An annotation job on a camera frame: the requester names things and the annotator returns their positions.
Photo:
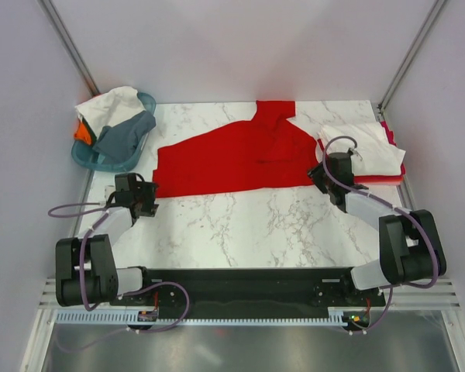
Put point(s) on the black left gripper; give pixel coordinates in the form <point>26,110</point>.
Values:
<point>149,190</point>

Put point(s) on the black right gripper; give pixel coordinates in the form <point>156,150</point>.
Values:
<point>315,173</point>

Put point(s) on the red t shirt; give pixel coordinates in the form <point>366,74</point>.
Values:
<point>267,151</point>
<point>379,180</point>

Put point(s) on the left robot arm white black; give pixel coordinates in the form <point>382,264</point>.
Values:
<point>85,269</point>

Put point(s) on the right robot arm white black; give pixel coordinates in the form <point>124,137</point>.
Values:
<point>410,250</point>

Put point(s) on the folded white t shirt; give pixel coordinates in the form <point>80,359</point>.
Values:
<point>365,131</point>

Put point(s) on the grey blue t shirt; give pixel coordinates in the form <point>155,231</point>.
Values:
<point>118,144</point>

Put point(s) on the folded red t shirt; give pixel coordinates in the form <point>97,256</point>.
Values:
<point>379,180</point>

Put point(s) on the folded pink t shirt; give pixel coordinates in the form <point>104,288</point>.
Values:
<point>389,133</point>

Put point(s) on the teal plastic basket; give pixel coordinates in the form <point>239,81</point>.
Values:
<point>85,156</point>

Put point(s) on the orange t shirt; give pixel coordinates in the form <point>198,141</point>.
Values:
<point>83,133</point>

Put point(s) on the crumpled white t shirt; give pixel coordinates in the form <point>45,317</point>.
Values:
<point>110,109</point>

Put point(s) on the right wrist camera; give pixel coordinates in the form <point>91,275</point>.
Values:
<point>354,152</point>

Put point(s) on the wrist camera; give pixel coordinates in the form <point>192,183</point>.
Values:
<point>109,189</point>
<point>354,152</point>

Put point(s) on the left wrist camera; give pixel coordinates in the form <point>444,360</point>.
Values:
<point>109,189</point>

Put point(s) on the left aluminium frame post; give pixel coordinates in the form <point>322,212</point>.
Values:
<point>55,19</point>

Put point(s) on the aluminium frame post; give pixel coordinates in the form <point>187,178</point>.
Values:
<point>425,30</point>
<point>55,19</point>

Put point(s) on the white slotted cable duct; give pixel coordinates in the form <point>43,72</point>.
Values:
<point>137,318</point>

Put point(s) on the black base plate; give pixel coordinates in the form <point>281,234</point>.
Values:
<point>248,293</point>

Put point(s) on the right aluminium frame post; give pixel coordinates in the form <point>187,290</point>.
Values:
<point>425,30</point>

